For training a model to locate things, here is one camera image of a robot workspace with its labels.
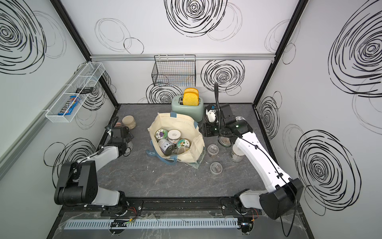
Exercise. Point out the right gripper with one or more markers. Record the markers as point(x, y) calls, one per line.
point(207, 131)

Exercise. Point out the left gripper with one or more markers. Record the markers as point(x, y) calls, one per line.
point(129, 136)

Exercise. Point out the brown seed clear jar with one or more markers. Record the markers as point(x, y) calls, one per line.
point(224, 141)

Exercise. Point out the clear lid seed jar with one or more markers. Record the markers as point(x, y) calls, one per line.
point(213, 150)

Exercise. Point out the white lid glass jar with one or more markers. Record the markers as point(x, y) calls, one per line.
point(237, 155)

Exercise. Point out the small clear lid jar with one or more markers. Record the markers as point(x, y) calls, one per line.
point(216, 168)

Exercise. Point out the green yellow lid jar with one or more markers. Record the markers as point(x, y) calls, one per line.
point(183, 143)

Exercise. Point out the silver top can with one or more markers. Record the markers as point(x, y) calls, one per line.
point(166, 146)

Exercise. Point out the beige canvas tote bag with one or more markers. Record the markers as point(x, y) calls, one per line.
point(189, 129)

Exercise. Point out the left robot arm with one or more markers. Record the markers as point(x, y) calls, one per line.
point(78, 183)

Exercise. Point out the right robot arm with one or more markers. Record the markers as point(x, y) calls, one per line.
point(282, 193)

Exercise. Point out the beige lid jar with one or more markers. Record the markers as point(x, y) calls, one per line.
point(129, 121)

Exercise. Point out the mint green toaster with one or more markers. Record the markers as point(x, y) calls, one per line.
point(196, 112)

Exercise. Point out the front yellow bread slice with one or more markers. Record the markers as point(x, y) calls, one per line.
point(190, 99)

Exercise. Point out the yellow bread slice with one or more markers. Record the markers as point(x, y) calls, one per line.
point(190, 99)
point(192, 90)

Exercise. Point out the rear yellow bread slice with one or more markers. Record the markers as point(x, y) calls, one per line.
point(192, 90)

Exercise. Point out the black small box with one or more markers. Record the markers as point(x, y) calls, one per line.
point(84, 90)

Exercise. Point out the blue candy packet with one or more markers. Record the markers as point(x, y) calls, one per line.
point(69, 106)

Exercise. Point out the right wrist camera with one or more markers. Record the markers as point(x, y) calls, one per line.
point(211, 116)

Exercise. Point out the white wire shelf basket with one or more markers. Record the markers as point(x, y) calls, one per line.
point(88, 75)

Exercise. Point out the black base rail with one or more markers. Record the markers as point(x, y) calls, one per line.
point(226, 206)

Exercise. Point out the black wire basket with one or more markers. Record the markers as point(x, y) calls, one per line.
point(176, 70)

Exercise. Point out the white slotted cable duct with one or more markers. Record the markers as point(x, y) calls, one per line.
point(192, 223)

